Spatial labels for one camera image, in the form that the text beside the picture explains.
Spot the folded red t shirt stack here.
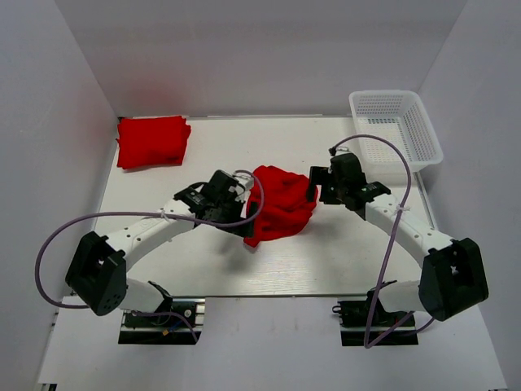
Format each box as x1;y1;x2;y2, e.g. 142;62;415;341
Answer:
116;116;191;170

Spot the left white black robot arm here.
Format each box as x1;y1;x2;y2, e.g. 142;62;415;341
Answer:
65;170;265;317

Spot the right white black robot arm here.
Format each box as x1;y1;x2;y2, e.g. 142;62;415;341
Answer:
306;153;489;321

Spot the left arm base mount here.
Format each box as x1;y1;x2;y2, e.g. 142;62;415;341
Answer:
118;298;205;345

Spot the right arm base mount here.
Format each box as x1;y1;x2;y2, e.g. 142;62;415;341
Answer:
330;297;420;347

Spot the white plastic basket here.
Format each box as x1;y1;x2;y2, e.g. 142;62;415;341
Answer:
348;90;444;173

